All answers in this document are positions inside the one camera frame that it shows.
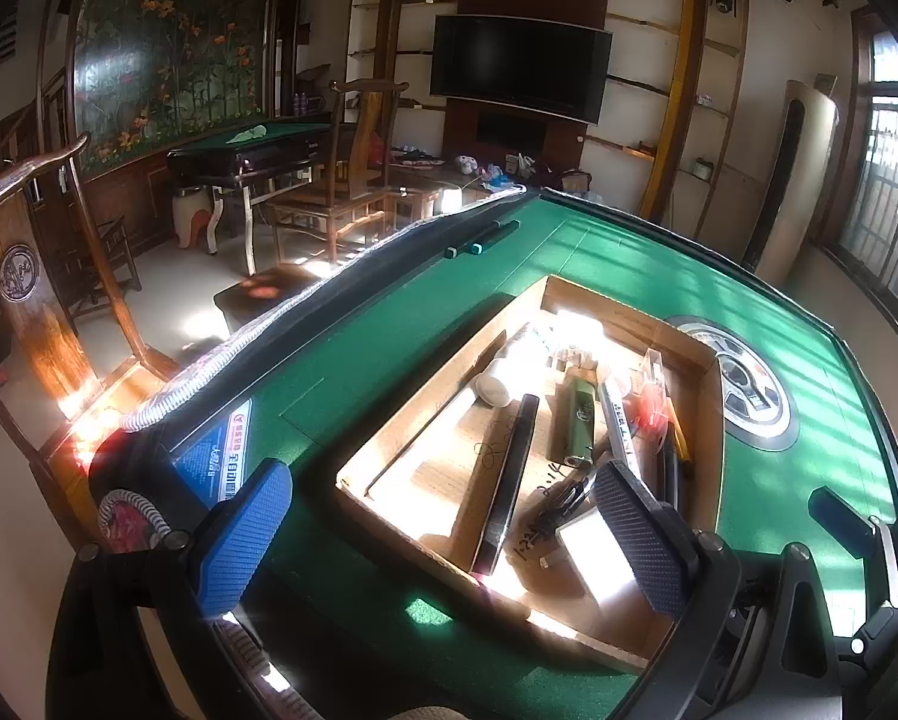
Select long black bar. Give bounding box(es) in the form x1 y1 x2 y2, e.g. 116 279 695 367
471 394 540 577

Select black and clear pen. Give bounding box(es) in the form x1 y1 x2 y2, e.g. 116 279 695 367
599 380 641 479

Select black wall television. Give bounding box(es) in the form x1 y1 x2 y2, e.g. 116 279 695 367
429 15 613 124

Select white rectangular box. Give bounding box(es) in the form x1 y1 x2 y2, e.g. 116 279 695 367
556 509 636 610

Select black rod with blue cap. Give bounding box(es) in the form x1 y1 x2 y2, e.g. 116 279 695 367
468 220 520 255

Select black framed window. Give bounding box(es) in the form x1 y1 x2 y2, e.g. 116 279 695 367
824 7 898 327

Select wooden armchair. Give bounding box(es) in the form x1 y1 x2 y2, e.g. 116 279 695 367
0 135 179 475

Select floral painted wall panel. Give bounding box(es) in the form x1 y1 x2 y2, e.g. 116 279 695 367
73 0 268 176

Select yellow utility knife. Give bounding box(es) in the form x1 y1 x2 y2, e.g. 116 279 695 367
665 397 691 461

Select round mahjong table centre console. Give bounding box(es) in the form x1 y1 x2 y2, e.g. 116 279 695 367
666 316 798 452

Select clear red plastic case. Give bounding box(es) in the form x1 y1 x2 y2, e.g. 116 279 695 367
632 348 668 436

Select green lighter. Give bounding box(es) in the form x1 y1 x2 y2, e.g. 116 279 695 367
556 377 595 468

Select wooden chair by table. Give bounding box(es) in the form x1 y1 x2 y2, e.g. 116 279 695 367
265 78 410 265

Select white standing air conditioner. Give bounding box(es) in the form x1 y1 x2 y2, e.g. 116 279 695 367
741 80 839 288

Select black rod with grey cap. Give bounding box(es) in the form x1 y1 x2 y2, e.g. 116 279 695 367
444 221 497 259

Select shallow cardboard box tray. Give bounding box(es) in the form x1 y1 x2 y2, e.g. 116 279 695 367
335 275 725 673

